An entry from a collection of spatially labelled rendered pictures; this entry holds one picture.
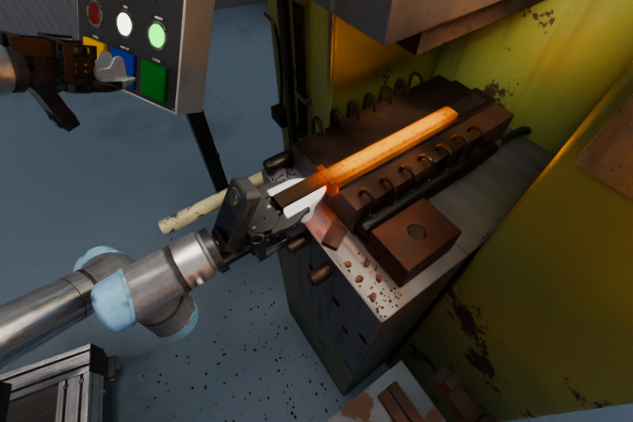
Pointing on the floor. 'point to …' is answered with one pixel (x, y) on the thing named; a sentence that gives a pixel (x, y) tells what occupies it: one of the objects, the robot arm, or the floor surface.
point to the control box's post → (206, 150)
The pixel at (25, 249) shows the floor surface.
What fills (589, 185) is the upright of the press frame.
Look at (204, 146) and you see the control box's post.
